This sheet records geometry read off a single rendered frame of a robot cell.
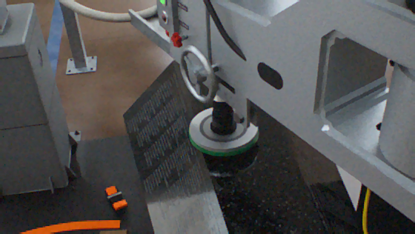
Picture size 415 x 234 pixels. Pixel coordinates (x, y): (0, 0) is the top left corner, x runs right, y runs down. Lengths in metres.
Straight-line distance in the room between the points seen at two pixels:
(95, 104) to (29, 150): 0.80
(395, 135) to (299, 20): 0.27
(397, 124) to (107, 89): 2.66
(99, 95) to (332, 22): 2.56
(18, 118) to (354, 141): 1.77
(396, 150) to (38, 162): 1.99
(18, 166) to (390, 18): 2.13
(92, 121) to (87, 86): 0.39
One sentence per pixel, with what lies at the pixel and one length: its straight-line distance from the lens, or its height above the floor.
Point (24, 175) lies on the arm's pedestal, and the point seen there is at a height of 0.13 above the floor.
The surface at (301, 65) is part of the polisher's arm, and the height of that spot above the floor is 1.33.
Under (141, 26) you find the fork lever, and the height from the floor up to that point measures 1.08.
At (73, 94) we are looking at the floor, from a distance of 3.40.
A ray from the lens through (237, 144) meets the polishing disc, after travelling 1.53.
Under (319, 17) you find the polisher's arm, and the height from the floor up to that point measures 1.44.
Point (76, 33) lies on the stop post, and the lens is 3.52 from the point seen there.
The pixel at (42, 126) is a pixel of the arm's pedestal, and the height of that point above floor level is 0.41.
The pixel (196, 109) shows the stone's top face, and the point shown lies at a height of 0.80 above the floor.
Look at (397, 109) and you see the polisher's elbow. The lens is 0.89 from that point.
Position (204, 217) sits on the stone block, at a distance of 1.46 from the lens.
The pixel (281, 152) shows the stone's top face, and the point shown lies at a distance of 1.59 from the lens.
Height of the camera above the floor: 1.86
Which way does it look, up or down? 38 degrees down
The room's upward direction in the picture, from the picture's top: 3 degrees counter-clockwise
